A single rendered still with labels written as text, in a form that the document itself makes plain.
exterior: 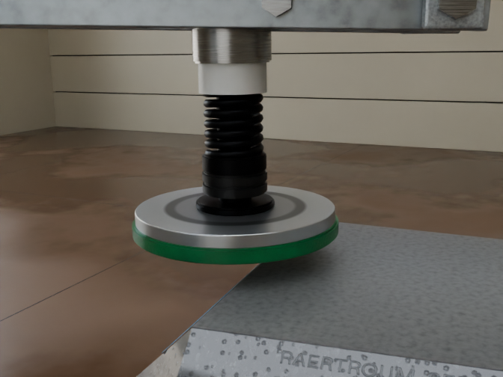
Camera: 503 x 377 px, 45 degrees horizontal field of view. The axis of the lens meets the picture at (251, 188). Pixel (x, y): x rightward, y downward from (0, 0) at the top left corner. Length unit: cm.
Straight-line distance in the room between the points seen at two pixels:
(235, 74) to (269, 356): 27
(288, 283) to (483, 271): 20
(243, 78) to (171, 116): 743
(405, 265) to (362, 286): 8
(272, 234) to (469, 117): 617
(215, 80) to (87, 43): 820
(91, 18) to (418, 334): 40
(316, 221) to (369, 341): 15
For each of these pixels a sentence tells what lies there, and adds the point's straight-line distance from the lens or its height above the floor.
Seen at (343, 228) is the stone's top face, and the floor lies 84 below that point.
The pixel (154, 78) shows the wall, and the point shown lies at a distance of 814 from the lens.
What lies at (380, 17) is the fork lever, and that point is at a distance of 57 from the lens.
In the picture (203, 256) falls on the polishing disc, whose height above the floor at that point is 88.
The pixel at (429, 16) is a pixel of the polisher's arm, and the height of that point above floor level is 109.
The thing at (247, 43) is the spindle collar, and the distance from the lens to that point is 60.
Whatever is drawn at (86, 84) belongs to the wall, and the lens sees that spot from 885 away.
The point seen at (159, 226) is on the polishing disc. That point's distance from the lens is 60.
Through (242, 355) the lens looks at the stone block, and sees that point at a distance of 50.
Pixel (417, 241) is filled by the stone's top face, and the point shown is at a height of 84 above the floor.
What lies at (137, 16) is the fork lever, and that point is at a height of 109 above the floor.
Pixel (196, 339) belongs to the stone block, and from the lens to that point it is 51.
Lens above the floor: 106
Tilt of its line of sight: 13 degrees down
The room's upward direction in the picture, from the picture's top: 1 degrees counter-clockwise
